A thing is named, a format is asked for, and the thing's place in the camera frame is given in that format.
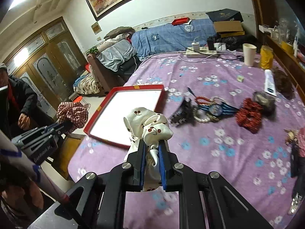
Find beige plastic cup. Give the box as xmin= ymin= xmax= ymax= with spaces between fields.
xmin=242 ymin=44 xmax=257 ymax=67

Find yellow jar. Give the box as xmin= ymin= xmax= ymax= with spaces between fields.
xmin=259 ymin=45 xmax=274 ymax=70

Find brown armchair with clothes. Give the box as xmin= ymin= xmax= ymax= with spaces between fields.
xmin=86 ymin=26 xmax=141 ymax=93

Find red plastic stool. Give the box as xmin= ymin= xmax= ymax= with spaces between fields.
xmin=73 ymin=96 xmax=91 ymax=110

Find striped blanket on floor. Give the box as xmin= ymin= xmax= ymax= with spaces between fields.
xmin=73 ymin=73 xmax=100 ymax=95

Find grey patterned scrunchie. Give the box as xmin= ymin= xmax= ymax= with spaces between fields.
xmin=253 ymin=91 xmax=275 ymax=116

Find person in dark jacket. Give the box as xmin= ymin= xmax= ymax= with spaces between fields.
xmin=0 ymin=62 xmax=55 ymax=140

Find wooden wardrobe glass doors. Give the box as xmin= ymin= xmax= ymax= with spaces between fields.
xmin=4 ymin=17 xmax=86 ymax=111

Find brown hair wig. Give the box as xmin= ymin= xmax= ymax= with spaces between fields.
xmin=272 ymin=67 xmax=294 ymax=100

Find small green white packet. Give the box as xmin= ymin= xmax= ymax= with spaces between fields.
xmin=237 ymin=75 xmax=245 ymax=82

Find cardboard box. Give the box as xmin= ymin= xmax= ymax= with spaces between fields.
xmin=213 ymin=21 xmax=245 ymax=38

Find black hair claw clip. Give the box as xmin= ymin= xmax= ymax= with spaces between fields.
xmin=170 ymin=98 xmax=194 ymax=127

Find pink and black jacket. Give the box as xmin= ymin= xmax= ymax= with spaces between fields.
xmin=288 ymin=127 xmax=304 ymax=215

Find dark red dotted scrunchie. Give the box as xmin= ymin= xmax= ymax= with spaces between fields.
xmin=235 ymin=98 xmax=263 ymax=134

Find red tray white inside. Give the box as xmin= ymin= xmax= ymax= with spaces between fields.
xmin=84 ymin=84 xmax=166 ymax=149

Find gold keychain with keys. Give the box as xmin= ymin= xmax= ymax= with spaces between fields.
xmin=284 ymin=129 xmax=299 ymax=145

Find pink checked scrunchie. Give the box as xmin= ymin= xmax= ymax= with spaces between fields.
xmin=56 ymin=102 xmax=88 ymax=133

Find red flat case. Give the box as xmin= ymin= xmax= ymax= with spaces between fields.
xmin=172 ymin=17 xmax=190 ymax=26

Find white phone charger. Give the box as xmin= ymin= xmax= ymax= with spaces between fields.
xmin=192 ymin=41 xmax=200 ymax=52

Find blue plaid quilt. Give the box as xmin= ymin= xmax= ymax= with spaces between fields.
xmin=131 ymin=19 xmax=216 ymax=60

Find blue strap cartoon watch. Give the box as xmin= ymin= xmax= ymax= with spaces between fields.
xmin=198 ymin=102 xmax=239 ymax=117

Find white cherry print scrunchie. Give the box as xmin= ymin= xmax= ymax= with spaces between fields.
xmin=124 ymin=107 xmax=173 ymax=191

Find white power strip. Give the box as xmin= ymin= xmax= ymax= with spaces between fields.
xmin=185 ymin=47 xmax=218 ymax=58

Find purple floral bed sheet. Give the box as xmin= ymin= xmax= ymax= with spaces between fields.
xmin=68 ymin=53 xmax=304 ymax=228

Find wooden headboard shelf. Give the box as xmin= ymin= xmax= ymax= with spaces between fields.
xmin=258 ymin=23 xmax=305 ymax=96

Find wooden chair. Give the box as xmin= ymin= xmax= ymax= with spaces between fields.
xmin=46 ymin=133 xmax=85 ymax=180

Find dark gift box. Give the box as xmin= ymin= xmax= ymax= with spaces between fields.
xmin=206 ymin=8 xmax=243 ymax=22

